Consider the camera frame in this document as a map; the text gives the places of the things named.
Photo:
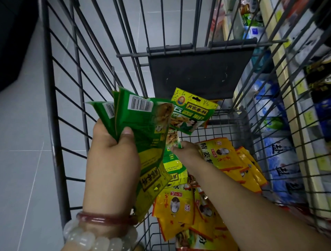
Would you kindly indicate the person's left hand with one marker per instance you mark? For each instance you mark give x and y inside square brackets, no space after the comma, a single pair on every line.
[111,176]

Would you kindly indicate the row of blue packets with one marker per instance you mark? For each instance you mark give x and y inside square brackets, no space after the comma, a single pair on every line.
[279,155]

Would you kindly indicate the black display base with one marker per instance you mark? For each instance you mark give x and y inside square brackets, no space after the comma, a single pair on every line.
[15,36]

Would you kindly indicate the pile of seasoning packets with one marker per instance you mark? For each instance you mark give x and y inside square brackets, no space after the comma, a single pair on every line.
[227,155]

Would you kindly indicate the black plastic cart flap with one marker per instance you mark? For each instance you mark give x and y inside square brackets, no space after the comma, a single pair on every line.
[199,72]

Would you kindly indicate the row of small dark bottles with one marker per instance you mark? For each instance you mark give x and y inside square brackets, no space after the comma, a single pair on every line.
[320,82]

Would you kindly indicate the wooden store shelving with goods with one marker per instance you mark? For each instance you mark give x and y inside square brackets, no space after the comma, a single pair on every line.
[295,111]

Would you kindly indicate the person's right hand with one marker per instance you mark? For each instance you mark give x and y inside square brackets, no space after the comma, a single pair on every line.
[190,154]

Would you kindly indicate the person's right forearm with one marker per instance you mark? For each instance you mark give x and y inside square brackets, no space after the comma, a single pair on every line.
[258,217]

